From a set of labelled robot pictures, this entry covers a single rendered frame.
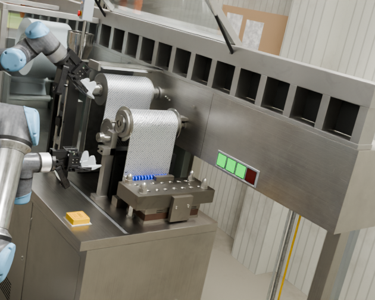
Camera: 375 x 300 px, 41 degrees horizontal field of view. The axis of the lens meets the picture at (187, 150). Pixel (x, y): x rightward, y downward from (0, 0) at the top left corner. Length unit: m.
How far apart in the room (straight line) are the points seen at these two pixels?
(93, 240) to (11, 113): 0.58
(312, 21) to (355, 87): 1.79
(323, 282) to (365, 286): 1.43
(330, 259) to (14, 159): 1.19
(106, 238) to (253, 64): 0.88
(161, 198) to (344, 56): 1.89
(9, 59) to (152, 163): 0.79
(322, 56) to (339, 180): 1.84
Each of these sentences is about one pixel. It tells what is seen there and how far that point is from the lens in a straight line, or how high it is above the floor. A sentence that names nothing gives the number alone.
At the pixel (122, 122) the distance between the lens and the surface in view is 2.13.
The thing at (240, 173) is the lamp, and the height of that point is 1.18.
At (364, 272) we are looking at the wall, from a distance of 3.47.
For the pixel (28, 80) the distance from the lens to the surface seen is 3.00.
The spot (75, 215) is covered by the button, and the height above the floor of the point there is 0.92.
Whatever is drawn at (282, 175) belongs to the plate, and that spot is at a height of 1.25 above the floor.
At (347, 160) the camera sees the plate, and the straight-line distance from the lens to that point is 1.74.
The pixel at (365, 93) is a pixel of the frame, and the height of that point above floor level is 1.62.
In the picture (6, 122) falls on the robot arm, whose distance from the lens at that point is 1.62.
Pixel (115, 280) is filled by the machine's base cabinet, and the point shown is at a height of 0.71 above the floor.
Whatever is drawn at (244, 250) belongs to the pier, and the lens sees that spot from 3.92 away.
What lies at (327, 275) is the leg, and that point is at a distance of 2.05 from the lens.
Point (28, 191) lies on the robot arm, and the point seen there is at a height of 1.01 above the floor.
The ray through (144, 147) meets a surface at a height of 1.16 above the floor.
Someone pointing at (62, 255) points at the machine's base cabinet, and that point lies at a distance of 2.11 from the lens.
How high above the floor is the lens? 1.78
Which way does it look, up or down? 16 degrees down
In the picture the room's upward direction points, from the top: 12 degrees clockwise
